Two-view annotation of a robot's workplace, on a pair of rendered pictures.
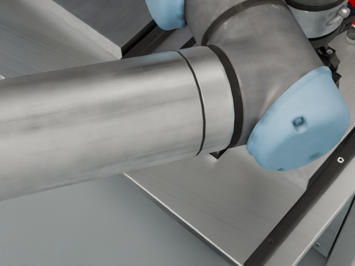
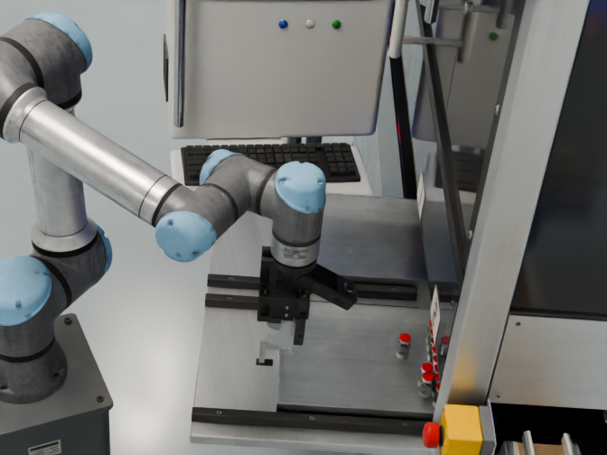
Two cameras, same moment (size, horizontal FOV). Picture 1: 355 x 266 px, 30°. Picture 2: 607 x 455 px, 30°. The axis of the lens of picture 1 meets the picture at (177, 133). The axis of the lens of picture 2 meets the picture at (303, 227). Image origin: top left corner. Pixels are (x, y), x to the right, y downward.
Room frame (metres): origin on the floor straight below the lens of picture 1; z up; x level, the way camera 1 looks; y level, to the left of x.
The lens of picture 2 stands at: (-0.57, -1.05, 2.31)
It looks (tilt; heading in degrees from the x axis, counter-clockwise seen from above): 38 degrees down; 42
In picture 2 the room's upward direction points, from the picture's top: 6 degrees clockwise
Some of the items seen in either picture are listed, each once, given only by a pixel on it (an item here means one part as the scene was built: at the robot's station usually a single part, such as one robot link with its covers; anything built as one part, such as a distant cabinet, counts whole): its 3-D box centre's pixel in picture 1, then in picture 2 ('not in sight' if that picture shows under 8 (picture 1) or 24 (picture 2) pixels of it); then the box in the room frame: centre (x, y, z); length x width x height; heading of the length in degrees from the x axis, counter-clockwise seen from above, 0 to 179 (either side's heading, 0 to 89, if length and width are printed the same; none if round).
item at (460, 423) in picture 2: not in sight; (464, 437); (0.50, -0.45, 1.00); 0.08 x 0.07 x 0.07; 135
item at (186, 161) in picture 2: not in sight; (270, 162); (0.95, 0.45, 0.82); 0.40 x 0.14 x 0.02; 144
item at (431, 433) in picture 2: not in sight; (435, 435); (0.47, -0.42, 0.99); 0.04 x 0.04 x 0.04; 45
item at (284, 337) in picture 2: not in sight; (284, 338); (0.41, -0.14, 1.03); 0.06 x 0.03 x 0.09; 135
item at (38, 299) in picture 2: not in sight; (20, 302); (0.17, 0.26, 0.96); 0.13 x 0.12 x 0.14; 17
